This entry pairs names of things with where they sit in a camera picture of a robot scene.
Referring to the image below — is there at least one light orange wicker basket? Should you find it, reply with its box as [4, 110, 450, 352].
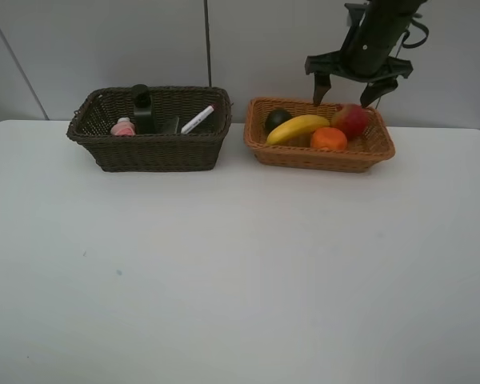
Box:
[243, 98, 395, 173]

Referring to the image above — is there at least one red pomegranate fruit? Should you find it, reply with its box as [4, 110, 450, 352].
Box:
[330, 104, 369, 140]

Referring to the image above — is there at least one black pump bottle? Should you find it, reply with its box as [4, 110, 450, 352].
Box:
[131, 84, 157, 134]

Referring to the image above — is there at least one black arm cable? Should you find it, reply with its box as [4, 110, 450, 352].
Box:
[374, 11, 430, 110]

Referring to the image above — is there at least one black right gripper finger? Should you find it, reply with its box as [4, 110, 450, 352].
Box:
[313, 73, 331, 106]
[360, 78, 398, 108]

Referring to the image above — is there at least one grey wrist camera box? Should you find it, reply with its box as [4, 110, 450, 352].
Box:
[344, 3, 368, 26]

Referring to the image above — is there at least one yellow banana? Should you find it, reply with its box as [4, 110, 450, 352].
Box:
[266, 114, 330, 146]

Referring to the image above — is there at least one pink bottle white cap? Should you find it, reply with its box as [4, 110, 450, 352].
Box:
[110, 117, 136, 136]

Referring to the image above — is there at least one dark mangosteen fruit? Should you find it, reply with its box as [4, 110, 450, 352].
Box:
[264, 108, 293, 134]

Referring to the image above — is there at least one orange fruit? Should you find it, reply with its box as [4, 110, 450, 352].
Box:
[310, 127, 348, 150]

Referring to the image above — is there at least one dark brown wicker basket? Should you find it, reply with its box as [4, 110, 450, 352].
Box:
[66, 86, 231, 172]

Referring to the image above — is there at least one black felt board eraser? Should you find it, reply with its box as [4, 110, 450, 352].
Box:
[157, 116, 181, 134]

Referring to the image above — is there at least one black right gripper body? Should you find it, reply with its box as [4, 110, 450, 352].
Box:
[305, 0, 423, 83]

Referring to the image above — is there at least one white marker pen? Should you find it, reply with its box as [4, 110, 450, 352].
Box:
[180, 105, 215, 134]

